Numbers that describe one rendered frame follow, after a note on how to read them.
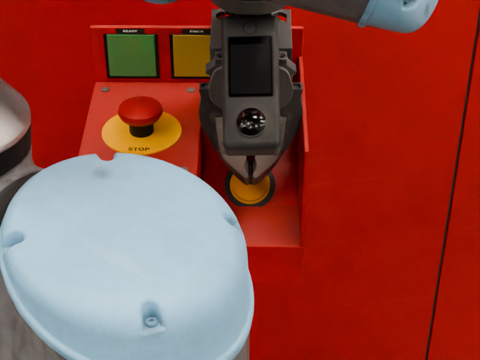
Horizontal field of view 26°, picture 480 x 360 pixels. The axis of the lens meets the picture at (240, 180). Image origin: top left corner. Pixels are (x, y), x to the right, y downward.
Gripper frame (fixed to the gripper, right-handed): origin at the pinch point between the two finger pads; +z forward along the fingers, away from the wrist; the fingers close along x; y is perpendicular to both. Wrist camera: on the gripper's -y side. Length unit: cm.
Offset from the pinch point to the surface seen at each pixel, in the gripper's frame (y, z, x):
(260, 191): 0.0, 1.7, -0.9
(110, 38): 9.5, -9.0, 13.2
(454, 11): 28.4, 0.3, -22.9
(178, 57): 9.3, -7.0, 6.9
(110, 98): 6.5, -4.3, 13.3
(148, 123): -0.7, -7.0, 8.9
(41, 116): 20.5, 9.2, 23.8
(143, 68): 9.2, -5.7, 10.3
